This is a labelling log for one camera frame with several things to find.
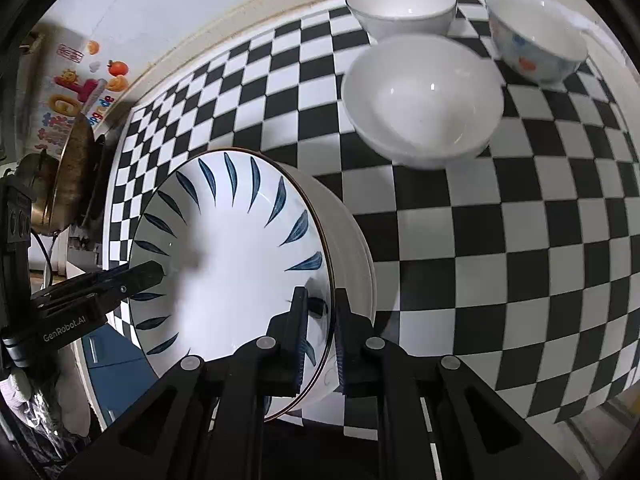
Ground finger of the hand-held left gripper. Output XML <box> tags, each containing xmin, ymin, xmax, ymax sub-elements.
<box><xmin>30</xmin><ymin>260</ymin><xmax>166</xmax><ymax>329</ymax></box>

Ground colourful wall stickers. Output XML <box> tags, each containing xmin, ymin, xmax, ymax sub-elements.
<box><xmin>35</xmin><ymin>40</ymin><xmax>131</xmax><ymax>152</ymax></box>

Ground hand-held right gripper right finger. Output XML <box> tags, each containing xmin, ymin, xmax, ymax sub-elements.
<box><xmin>334</xmin><ymin>287</ymin><xmax>583</xmax><ymax>480</ymax></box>

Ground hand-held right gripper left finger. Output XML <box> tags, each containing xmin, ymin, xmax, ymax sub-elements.
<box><xmin>60</xmin><ymin>286</ymin><xmax>308</xmax><ymax>480</ymax></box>

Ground blue cabinet door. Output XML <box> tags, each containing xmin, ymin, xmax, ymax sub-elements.
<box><xmin>82</xmin><ymin>332</ymin><xmax>157</xmax><ymax>431</ymax></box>

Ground white floral print bowl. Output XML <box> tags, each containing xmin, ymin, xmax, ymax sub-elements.
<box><xmin>484</xmin><ymin>0</ymin><xmax>588</xmax><ymax>86</ymax></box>

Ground stainless steel steamer pot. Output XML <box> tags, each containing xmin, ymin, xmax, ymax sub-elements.
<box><xmin>15</xmin><ymin>152</ymin><xmax>62</xmax><ymax>235</ymax></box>

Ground white ceramic bowl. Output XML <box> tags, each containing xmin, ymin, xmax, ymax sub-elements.
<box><xmin>345</xmin><ymin>0</ymin><xmax>458</xmax><ymax>41</ymax></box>
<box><xmin>341</xmin><ymin>34</ymin><xmax>505</xmax><ymax>170</ymax></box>

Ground plain white plate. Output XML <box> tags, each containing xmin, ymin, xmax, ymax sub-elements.
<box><xmin>270</xmin><ymin>160</ymin><xmax>378</xmax><ymax>341</ymax></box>

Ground black white checkered tablecloth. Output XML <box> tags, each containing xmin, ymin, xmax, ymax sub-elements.
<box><xmin>102</xmin><ymin>0</ymin><xmax>640</xmax><ymax>441</ymax></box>

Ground blue leaf pattern plate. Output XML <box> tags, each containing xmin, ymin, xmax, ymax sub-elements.
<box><xmin>127</xmin><ymin>149</ymin><xmax>335</xmax><ymax>423</ymax></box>

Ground steel wok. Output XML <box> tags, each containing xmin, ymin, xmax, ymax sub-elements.
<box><xmin>50</xmin><ymin>110</ymin><xmax>101</xmax><ymax>233</ymax></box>

